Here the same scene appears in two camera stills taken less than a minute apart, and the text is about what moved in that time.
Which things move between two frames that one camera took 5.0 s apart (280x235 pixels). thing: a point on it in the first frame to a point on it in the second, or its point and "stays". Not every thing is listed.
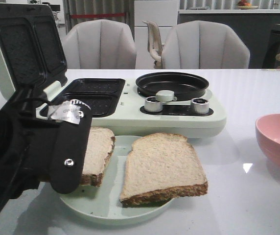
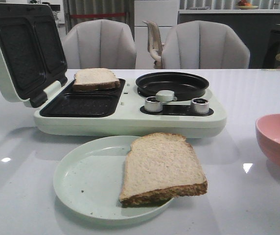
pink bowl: x=277 y=134 stays
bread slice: x=100 y=144 to x=95 y=79
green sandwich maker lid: x=24 y=43 stays
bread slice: x=158 y=168 stays
